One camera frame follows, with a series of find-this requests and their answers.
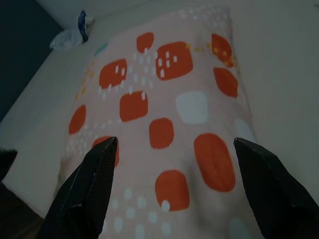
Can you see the pink pillow with orange patches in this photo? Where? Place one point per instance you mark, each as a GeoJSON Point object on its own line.
{"type": "Point", "coordinates": [159, 119]}

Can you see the clear plastic bag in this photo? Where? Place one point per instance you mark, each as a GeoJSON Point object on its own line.
{"type": "Point", "coordinates": [65, 39]}

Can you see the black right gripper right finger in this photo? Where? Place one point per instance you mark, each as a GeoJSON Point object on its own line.
{"type": "Point", "coordinates": [271, 189]}

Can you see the black furry object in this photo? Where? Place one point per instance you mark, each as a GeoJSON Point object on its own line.
{"type": "Point", "coordinates": [7, 161]}

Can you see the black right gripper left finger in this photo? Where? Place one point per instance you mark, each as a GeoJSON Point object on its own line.
{"type": "Point", "coordinates": [84, 189]}

